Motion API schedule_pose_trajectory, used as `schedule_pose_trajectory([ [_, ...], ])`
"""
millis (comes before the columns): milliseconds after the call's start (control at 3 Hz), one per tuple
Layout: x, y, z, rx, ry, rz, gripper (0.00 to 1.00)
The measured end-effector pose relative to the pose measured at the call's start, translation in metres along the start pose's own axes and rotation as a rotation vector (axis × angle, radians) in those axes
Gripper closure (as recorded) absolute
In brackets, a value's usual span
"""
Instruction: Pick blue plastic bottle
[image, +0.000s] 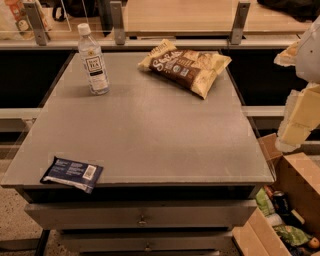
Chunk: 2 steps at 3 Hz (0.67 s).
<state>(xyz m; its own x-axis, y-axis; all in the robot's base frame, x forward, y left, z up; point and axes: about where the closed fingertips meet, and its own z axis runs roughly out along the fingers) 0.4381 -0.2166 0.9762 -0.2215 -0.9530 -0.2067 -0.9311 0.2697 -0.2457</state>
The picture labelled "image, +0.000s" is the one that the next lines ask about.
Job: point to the metal bracket post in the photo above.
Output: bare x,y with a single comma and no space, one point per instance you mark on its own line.
239,22
34,15
118,24

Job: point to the brown yellow chip bag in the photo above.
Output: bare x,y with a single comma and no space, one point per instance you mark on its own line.
191,69

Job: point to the black backpack with strap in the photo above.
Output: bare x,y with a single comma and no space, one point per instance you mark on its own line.
75,8

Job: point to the left metal bracket post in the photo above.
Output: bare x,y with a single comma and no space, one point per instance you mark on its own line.
34,15

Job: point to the lower grey drawer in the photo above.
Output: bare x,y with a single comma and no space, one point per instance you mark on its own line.
147,241

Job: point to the black bag on desk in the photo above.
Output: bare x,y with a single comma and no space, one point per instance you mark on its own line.
301,10

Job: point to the dark soda can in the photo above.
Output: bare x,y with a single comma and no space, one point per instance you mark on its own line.
280,202

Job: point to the open cardboard box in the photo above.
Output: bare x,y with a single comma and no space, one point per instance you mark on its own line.
298,175

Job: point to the white printed plastic bag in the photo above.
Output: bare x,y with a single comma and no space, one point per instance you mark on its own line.
14,21

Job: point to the green leafy packet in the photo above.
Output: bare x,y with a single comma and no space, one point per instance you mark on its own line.
292,235

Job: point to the clear plastic tea bottle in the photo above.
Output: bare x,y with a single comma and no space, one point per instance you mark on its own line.
93,61

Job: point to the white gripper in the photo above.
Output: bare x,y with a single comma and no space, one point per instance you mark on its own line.
309,58

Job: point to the green snack bag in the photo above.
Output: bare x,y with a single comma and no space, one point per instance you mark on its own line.
264,203

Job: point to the blue snack packet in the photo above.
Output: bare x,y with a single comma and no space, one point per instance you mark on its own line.
73,173

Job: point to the upper grey drawer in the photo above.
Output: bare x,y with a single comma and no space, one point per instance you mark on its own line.
151,214

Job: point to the grey drawer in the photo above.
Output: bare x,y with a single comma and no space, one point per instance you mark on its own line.
147,241
151,214

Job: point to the middle metal bracket post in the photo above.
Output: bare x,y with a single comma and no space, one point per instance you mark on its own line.
118,24

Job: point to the right metal bracket post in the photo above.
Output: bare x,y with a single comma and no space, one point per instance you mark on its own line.
239,22

